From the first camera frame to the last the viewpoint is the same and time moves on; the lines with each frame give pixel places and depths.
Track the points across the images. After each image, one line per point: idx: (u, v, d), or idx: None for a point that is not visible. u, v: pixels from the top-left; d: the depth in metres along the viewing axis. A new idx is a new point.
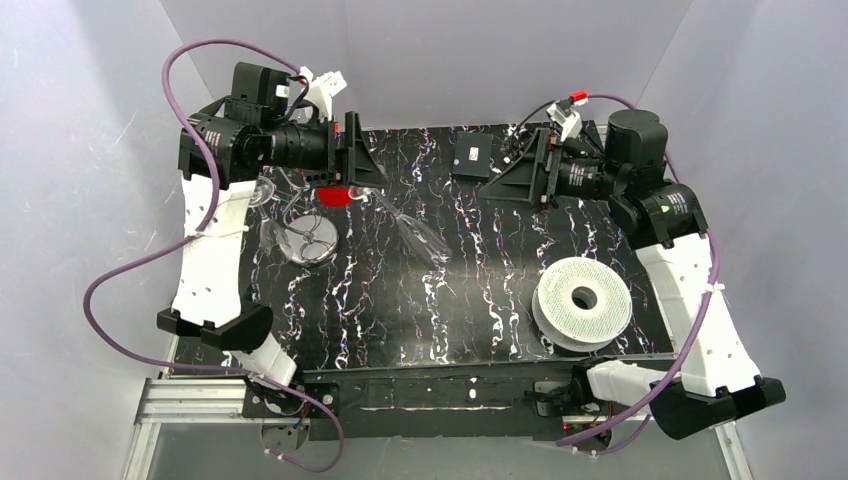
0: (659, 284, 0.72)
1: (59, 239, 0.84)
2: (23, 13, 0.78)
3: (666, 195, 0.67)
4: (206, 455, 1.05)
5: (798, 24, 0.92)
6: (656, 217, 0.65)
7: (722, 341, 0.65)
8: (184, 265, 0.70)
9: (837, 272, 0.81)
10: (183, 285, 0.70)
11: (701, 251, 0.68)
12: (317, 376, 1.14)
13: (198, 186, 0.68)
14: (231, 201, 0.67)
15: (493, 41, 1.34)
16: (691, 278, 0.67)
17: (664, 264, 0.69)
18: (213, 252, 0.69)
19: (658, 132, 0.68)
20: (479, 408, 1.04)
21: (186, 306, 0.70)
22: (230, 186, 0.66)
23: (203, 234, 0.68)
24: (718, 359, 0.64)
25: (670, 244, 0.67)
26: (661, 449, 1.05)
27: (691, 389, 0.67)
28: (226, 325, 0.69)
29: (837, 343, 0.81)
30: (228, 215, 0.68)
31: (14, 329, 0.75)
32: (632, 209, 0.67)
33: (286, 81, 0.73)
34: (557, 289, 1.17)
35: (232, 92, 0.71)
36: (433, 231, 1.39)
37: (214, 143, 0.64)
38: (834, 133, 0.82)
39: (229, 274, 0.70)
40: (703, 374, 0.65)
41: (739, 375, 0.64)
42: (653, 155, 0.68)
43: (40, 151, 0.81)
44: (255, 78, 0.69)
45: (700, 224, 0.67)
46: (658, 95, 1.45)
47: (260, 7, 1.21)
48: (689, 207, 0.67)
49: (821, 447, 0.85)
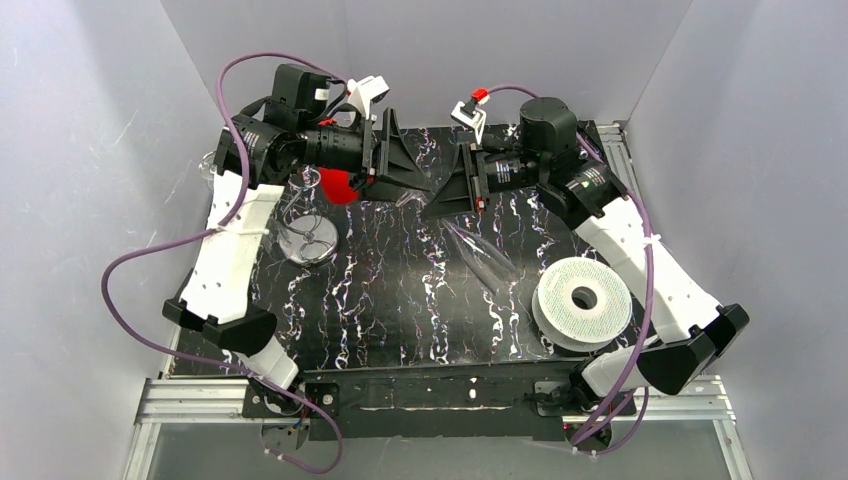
0: (605, 254, 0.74)
1: (59, 238, 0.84)
2: (24, 12, 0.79)
3: (584, 171, 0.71)
4: (206, 456, 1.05)
5: (796, 24, 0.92)
6: (582, 195, 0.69)
7: (677, 284, 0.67)
8: (200, 257, 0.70)
9: (832, 272, 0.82)
10: (195, 276, 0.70)
11: (630, 211, 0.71)
12: (317, 375, 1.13)
13: (227, 183, 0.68)
14: (256, 201, 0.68)
15: (492, 40, 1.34)
16: (631, 238, 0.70)
17: (602, 233, 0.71)
18: (228, 248, 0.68)
19: (566, 119, 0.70)
20: (479, 408, 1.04)
21: (195, 297, 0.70)
22: (259, 186, 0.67)
23: (224, 229, 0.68)
24: (680, 302, 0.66)
25: (600, 212, 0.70)
26: (660, 449, 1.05)
27: (669, 340, 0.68)
28: (228, 322, 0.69)
29: (835, 342, 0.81)
30: (251, 215, 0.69)
31: (15, 328, 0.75)
32: (560, 194, 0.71)
33: (325, 84, 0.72)
34: (557, 289, 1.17)
35: (273, 94, 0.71)
36: (433, 231, 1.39)
37: (252, 145, 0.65)
38: (833, 132, 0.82)
39: (239, 272, 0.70)
40: (674, 320, 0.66)
41: (704, 310, 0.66)
42: (567, 140, 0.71)
43: (40, 150, 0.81)
44: (296, 81, 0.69)
45: (619, 188, 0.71)
46: (657, 94, 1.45)
47: (258, 6, 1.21)
48: (606, 177, 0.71)
49: (820, 447, 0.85)
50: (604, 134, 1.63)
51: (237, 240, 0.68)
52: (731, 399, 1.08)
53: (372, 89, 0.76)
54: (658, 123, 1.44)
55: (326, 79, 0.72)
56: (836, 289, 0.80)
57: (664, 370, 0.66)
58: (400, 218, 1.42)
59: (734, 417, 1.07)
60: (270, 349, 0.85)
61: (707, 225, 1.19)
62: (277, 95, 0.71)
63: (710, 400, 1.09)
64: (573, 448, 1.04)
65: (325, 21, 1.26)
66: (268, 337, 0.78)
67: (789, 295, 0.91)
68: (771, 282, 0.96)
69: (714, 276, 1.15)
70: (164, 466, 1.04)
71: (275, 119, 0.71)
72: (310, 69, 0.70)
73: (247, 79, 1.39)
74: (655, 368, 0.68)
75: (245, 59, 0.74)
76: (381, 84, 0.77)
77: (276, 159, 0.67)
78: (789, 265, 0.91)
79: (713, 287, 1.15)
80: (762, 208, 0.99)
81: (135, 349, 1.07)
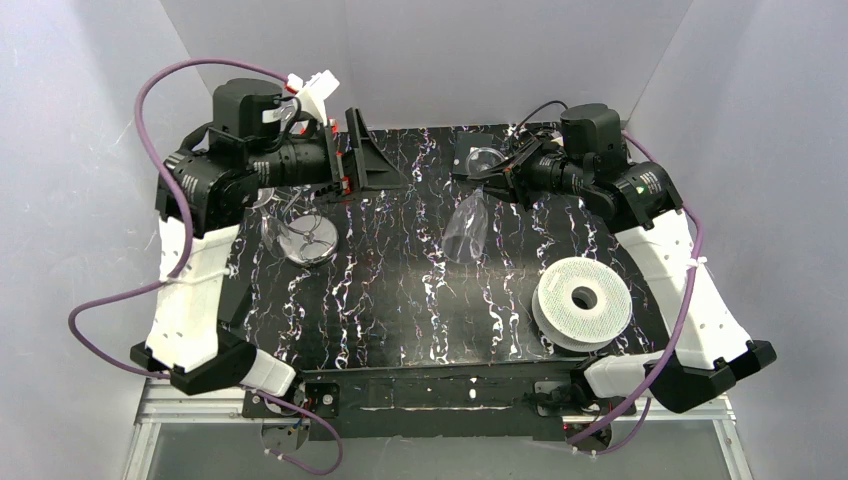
0: (643, 266, 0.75)
1: (59, 238, 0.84)
2: (24, 12, 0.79)
3: (641, 175, 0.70)
4: (206, 456, 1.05)
5: (796, 26, 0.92)
6: (633, 198, 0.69)
7: (713, 313, 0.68)
8: (158, 306, 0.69)
9: (832, 274, 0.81)
10: (156, 325, 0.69)
11: (680, 228, 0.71)
12: (317, 376, 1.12)
13: (171, 229, 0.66)
14: (204, 248, 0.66)
15: (493, 41, 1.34)
16: (676, 256, 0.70)
17: (648, 246, 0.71)
18: (181, 297, 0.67)
19: (608, 117, 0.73)
20: (479, 408, 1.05)
21: (159, 346, 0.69)
22: (206, 234, 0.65)
23: (175, 279, 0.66)
24: (712, 332, 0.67)
25: (651, 226, 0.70)
26: (660, 449, 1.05)
27: (690, 365, 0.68)
28: (197, 367, 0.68)
29: (836, 344, 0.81)
30: (202, 262, 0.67)
31: (15, 328, 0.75)
32: (609, 195, 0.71)
33: (274, 103, 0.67)
34: (557, 288, 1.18)
35: (213, 122, 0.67)
36: (433, 231, 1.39)
37: (191, 189, 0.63)
38: (833, 134, 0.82)
39: (200, 317, 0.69)
40: (700, 348, 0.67)
41: (733, 343, 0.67)
42: (612, 139, 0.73)
43: (40, 151, 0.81)
44: (237, 109, 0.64)
45: (675, 201, 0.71)
46: (657, 95, 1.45)
47: (258, 6, 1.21)
48: (663, 184, 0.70)
49: (821, 448, 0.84)
50: None
51: (190, 290, 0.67)
52: (731, 399, 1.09)
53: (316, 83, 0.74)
54: (658, 123, 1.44)
55: (272, 100, 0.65)
56: (836, 289, 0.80)
57: (678, 391, 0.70)
58: (400, 218, 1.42)
59: (734, 417, 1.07)
60: (258, 367, 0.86)
61: (707, 225, 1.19)
62: (219, 123, 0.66)
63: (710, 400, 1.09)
64: (573, 448, 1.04)
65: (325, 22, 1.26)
66: (248, 362, 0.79)
67: (789, 296, 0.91)
68: (771, 282, 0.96)
69: (714, 275, 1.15)
70: (164, 466, 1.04)
71: (219, 148, 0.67)
72: (252, 91, 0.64)
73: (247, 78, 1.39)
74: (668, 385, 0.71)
75: (182, 67, 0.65)
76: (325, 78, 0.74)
77: (219, 202, 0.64)
78: (790, 265, 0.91)
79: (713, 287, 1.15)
80: (763, 209, 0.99)
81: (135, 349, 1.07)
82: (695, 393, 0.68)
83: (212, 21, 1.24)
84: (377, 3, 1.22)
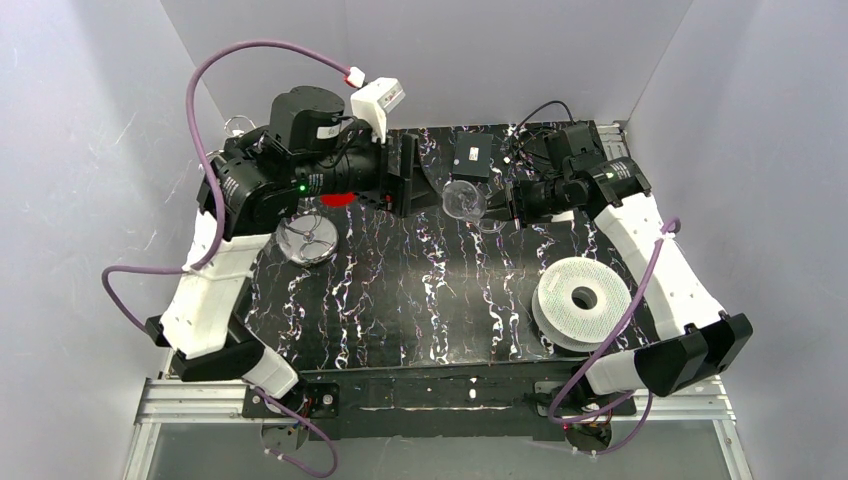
0: (619, 245, 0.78)
1: (59, 238, 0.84)
2: (24, 12, 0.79)
3: (612, 164, 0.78)
4: (206, 456, 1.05)
5: (797, 26, 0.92)
6: (604, 183, 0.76)
7: (683, 283, 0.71)
8: (178, 289, 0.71)
9: (832, 274, 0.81)
10: (172, 306, 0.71)
11: (648, 207, 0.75)
12: (317, 376, 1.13)
13: (206, 223, 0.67)
14: (232, 251, 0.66)
15: (493, 42, 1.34)
16: (644, 231, 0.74)
17: (617, 222, 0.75)
18: (197, 289, 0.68)
19: (579, 128, 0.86)
20: (479, 408, 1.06)
21: (170, 326, 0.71)
22: (234, 237, 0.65)
23: (198, 270, 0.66)
24: (681, 299, 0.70)
25: (618, 203, 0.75)
26: (659, 448, 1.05)
27: (666, 337, 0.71)
28: (197, 358, 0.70)
29: (837, 343, 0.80)
30: (227, 261, 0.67)
31: (14, 328, 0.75)
32: (584, 183, 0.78)
33: (331, 121, 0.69)
34: (557, 289, 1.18)
35: (269, 128, 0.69)
36: (434, 231, 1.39)
37: (230, 192, 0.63)
38: (834, 134, 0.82)
39: (211, 310, 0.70)
40: (671, 316, 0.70)
41: (705, 311, 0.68)
42: (585, 144, 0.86)
43: (40, 150, 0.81)
44: (291, 120, 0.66)
45: (642, 185, 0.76)
46: (656, 94, 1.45)
47: (258, 6, 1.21)
48: (631, 172, 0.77)
49: (822, 448, 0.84)
50: (603, 134, 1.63)
51: (206, 284, 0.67)
52: (731, 399, 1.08)
53: (382, 90, 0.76)
54: (658, 124, 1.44)
55: (330, 116, 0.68)
56: (836, 289, 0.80)
57: (658, 368, 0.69)
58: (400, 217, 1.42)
59: (734, 417, 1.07)
60: (262, 367, 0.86)
61: (707, 224, 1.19)
62: (273, 131, 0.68)
63: (710, 400, 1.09)
64: (573, 448, 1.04)
65: (324, 22, 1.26)
66: (255, 360, 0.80)
67: (789, 295, 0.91)
68: (771, 282, 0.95)
69: (715, 275, 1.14)
70: (165, 466, 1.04)
71: (269, 154, 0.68)
72: (312, 105, 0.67)
73: (246, 75, 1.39)
74: (652, 367, 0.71)
75: (243, 47, 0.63)
76: (385, 84, 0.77)
77: (255, 209, 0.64)
78: (790, 264, 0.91)
79: (714, 287, 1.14)
80: (763, 209, 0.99)
81: (135, 349, 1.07)
82: (668, 365, 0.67)
83: (210, 20, 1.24)
84: (378, 3, 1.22)
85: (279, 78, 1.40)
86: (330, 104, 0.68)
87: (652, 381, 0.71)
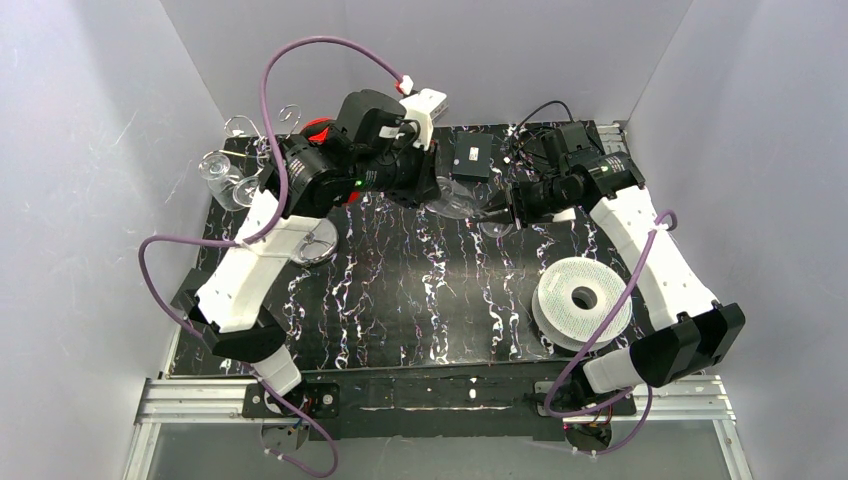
0: (615, 238, 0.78)
1: (59, 239, 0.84)
2: (24, 13, 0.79)
3: (607, 158, 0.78)
4: (206, 456, 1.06)
5: (798, 26, 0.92)
6: (598, 178, 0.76)
7: (676, 272, 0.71)
8: (222, 263, 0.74)
9: (833, 274, 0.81)
10: (213, 279, 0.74)
11: (642, 199, 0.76)
12: (317, 376, 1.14)
13: (264, 201, 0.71)
14: (286, 228, 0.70)
15: (492, 41, 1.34)
16: (638, 223, 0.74)
17: (612, 215, 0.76)
18: (245, 263, 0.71)
19: (574, 127, 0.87)
20: (479, 408, 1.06)
21: (208, 298, 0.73)
22: (291, 215, 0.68)
23: (249, 244, 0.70)
24: (674, 288, 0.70)
25: (613, 195, 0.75)
26: (659, 448, 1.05)
27: (661, 327, 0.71)
28: (230, 332, 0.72)
29: (838, 343, 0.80)
30: (278, 238, 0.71)
31: (13, 327, 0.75)
32: (580, 177, 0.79)
33: (394, 122, 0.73)
34: (558, 288, 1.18)
35: (336, 121, 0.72)
36: (434, 231, 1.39)
37: (295, 174, 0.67)
38: (834, 134, 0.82)
39: (248, 287, 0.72)
40: (665, 305, 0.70)
41: (697, 300, 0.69)
42: (581, 142, 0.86)
43: (40, 150, 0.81)
44: (361, 115, 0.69)
45: (636, 178, 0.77)
46: (657, 94, 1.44)
47: (257, 5, 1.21)
48: (625, 165, 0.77)
49: (822, 447, 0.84)
50: (603, 133, 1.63)
51: (255, 259, 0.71)
52: (731, 399, 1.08)
53: (430, 105, 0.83)
54: (658, 123, 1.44)
55: (394, 118, 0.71)
56: (838, 290, 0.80)
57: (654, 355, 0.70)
58: (400, 217, 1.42)
59: (734, 417, 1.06)
60: (277, 356, 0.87)
61: (706, 224, 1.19)
62: (340, 124, 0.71)
63: (711, 400, 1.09)
64: (573, 448, 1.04)
65: (324, 21, 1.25)
66: (275, 347, 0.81)
67: (789, 295, 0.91)
68: (770, 282, 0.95)
69: (714, 274, 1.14)
70: (164, 466, 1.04)
71: (332, 145, 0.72)
72: (380, 105, 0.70)
73: (245, 74, 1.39)
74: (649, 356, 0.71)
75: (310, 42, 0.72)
76: (436, 98, 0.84)
77: (314, 193, 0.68)
78: (790, 264, 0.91)
79: (713, 287, 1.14)
80: (762, 209, 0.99)
81: (136, 349, 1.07)
82: (663, 353, 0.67)
83: (210, 20, 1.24)
84: (378, 2, 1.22)
85: (279, 78, 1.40)
86: (392, 105, 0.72)
87: (649, 372, 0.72)
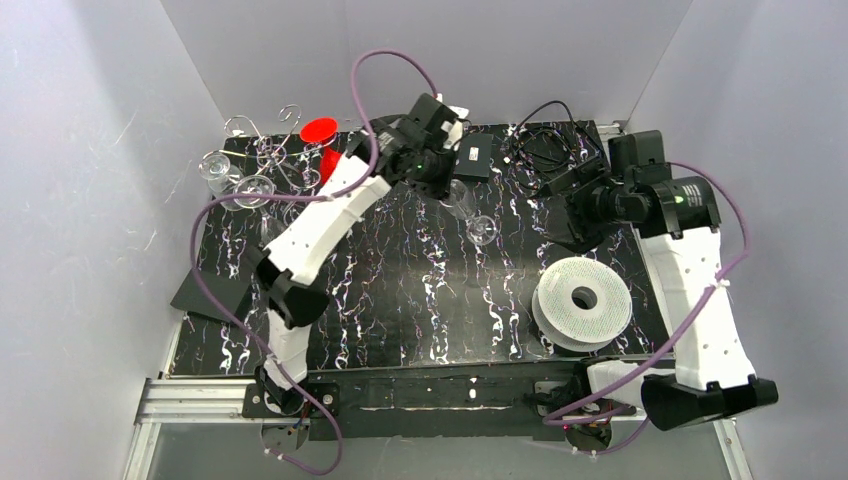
0: (664, 276, 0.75)
1: (58, 239, 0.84)
2: (23, 13, 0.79)
3: (683, 185, 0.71)
4: (206, 455, 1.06)
5: (798, 26, 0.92)
6: (669, 206, 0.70)
7: (721, 337, 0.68)
8: (299, 217, 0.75)
9: (835, 274, 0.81)
10: (290, 231, 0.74)
11: (710, 245, 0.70)
12: (317, 376, 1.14)
13: (350, 164, 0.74)
14: (369, 188, 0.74)
15: (493, 41, 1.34)
16: (697, 271, 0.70)
17: (672, 255, 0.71)
18: (328, 215, 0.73)
19: (652, 135, 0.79)
20: (479, 408, 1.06)
21: (280, 249, 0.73)
22: (377, 179, 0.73)
23: (337, 198, 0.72)
24: (713, 354, 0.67)
25: (679, 234, 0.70)
26: (659, 449, 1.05)
27: (684, 383, 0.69)
28: (299, 282, 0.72)
29: (837, 342, 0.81)
30: (359, 197, 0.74)
31: (14, 326, 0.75)
32: (646, 199, 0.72)
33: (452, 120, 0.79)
34: (557, 289, 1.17)
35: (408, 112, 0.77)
36: (434, 230, 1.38)
37: (385, 143, 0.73)
38: (835, 133, 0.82)
39: (324, 240, 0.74)
40: (697, 367, 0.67)
41: (731, 372, 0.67)
42: (653, 154, 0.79)
43: (39, 150, 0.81)
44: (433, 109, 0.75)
45: (711, 218, 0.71)
46: (657, 94, 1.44)
47: (257, 5, 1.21)
48: (703, 199, 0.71)
49: (823, 446, 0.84)
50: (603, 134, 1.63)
51: (340, 210, 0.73)
52: None
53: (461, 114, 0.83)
54: (659, 123, 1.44)
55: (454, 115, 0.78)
56: (839, 290, 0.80)
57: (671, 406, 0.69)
58: (400, 217, 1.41)
59: (734, 417, 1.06)
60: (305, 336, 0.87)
61: None
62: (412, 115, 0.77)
63: None
64: (573, 448, 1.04)
65: (325, 21, 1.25)
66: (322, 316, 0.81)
67: (789, 295, 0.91)
68: (771, 282, 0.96)
69: None
70: (165, 466, 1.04)
71: None
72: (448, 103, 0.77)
73: (245, 73, 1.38)
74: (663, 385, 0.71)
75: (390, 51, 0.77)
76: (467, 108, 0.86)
77: (396, 163, 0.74)
78: (789, 265, 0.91)
79: None
80: (762, 210, 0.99)
81: (136, 349, 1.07)
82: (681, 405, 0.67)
83: (210, 19, 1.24)
84: (379, 3, 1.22)
85: (279, 78, 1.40)
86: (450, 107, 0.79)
87: (655, 404, 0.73)
